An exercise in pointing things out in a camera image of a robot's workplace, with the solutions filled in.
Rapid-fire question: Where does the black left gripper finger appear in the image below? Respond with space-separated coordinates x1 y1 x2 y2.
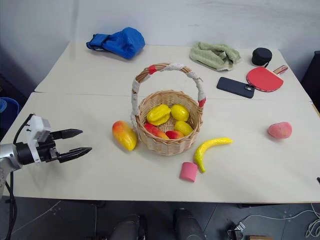
50 128 84 141
57 146 93 164

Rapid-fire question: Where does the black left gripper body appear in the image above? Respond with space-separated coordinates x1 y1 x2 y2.
35 134 61 162

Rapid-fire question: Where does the large red yellow mango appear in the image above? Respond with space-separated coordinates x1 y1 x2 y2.
111 120 138 152

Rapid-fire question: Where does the blue bucket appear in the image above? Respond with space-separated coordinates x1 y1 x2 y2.
0 96 20 131

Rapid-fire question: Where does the yellow starfruit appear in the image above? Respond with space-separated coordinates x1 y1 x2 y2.
146 104 172 126

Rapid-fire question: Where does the dark rounded left shape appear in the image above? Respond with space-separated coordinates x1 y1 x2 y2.
109 213 148 240

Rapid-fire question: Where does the dark rounded shape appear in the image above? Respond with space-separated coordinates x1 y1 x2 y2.
109 213 148 240
173 207 207 240

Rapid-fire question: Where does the red yellow apple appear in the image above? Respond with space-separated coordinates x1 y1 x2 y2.
165 130 185 140

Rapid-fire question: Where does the blue boxing glove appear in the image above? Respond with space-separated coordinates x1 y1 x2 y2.
86 26 146 60

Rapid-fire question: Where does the yellow lemon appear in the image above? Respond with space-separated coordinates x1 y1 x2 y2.
174 120 194 137
170 103 190 121

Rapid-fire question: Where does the pink cylinder block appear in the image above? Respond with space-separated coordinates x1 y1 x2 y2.
179 161 198 183

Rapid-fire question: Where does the yellow banana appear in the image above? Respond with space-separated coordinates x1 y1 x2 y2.
194 137 234 173

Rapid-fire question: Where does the dark rounded right shape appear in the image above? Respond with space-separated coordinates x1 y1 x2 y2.
173 207 207 240

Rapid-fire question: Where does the green towel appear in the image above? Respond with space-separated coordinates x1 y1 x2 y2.
189 41 242 72

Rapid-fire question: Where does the black smartphone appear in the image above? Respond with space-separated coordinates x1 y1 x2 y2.
216 76 257 99

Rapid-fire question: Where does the metal clamp on floor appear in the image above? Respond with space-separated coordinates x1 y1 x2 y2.
226 220 247 240

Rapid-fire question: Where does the red table tennis paddle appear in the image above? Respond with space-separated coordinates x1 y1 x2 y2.
246 64 289 93

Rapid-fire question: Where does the pink peach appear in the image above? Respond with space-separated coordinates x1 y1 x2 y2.
267 121 293 140

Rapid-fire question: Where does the black round case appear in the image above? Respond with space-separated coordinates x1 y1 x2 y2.
251 47 273 69

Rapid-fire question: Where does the black chair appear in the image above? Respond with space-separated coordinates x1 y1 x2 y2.
300 50 320 116

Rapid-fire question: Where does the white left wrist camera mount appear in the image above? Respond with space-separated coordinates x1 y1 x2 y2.
24 113 52 164

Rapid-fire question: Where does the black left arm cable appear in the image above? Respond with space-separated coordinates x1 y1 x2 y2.
4 113 36 240

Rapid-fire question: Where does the wicker basket with handle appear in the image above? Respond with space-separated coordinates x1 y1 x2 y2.
128 62 207 156

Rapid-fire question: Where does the white floor cable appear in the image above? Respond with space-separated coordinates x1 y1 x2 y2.
239 201 320 238

